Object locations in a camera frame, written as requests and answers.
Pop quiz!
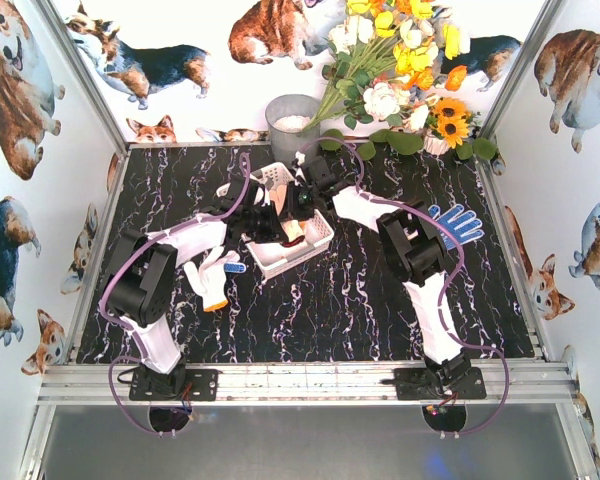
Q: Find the cream glove red cuff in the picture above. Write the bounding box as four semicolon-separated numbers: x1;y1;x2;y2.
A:
281;220;308;248

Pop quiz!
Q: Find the white plastic storage basket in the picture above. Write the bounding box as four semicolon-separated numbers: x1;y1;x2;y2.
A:
241;162;334;279

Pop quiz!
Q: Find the white glove blue finger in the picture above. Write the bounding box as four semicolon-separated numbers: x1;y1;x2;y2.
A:
183;246;246;312

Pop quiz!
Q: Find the blue dotted work glove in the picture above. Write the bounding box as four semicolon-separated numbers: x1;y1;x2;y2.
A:
428;204;484;251

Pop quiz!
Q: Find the cream knit glove pair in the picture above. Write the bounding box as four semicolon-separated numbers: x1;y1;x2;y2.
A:
269;184;287;221

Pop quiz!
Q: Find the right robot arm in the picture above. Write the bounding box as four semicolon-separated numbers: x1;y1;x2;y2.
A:
282;152;465;369

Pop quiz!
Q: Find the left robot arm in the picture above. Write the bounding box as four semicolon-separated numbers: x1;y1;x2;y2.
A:
98;176;287;374

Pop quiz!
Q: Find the grey metal bucket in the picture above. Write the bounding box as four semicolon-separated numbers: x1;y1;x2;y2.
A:
265;94;320;166

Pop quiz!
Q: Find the artificial flower bouquet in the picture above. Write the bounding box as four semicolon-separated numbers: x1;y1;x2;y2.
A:
307;1;471;130

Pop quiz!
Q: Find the small sunflower pot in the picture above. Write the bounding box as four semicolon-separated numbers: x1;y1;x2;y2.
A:
423;97;480;156

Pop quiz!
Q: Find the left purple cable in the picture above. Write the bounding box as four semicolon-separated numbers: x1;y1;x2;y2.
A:
99;152;252;439

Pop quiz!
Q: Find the purple cable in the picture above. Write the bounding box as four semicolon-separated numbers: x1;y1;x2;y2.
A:
99;152;252;439
293;134;511;441

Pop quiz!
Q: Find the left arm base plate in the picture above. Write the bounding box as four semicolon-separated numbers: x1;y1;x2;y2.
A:
129;365;219;401

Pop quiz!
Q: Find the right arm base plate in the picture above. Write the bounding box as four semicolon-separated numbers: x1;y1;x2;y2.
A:
380;367;487;401

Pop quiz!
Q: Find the aluminium front rail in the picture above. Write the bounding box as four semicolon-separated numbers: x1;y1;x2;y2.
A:
37;358;577;406

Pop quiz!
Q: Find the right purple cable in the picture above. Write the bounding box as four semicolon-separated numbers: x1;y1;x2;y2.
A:
293;134;511;441

